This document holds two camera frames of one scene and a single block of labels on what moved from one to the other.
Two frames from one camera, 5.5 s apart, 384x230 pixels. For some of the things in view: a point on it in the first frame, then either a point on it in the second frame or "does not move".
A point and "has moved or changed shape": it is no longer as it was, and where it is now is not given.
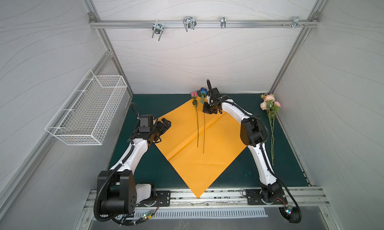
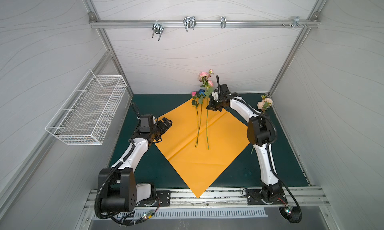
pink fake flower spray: [272, 107] to [207, 82]
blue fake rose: [202, 93] has moved or changed shape
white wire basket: [91, 111] does not move
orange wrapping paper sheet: [200, 146] does not move
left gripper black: [162, 128] does not move
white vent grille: [204, 213] does not move
